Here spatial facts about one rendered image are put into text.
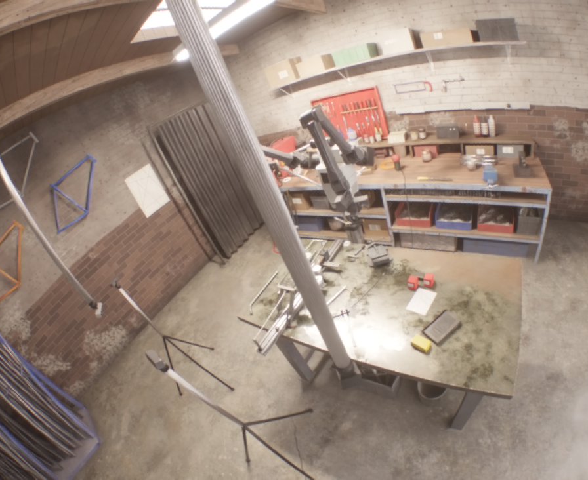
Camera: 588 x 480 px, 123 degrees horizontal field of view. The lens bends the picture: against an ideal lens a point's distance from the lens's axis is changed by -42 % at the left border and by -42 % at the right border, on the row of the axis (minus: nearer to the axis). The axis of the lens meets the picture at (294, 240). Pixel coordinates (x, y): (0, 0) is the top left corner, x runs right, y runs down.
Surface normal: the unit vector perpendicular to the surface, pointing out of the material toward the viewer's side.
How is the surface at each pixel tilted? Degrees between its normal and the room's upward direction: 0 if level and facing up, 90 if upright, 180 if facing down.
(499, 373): 0
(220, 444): 0
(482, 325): 0
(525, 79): 90
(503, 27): 90
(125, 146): 90
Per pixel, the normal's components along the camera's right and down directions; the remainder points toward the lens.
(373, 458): -0.34, -0.78
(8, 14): 0.78, 0.07
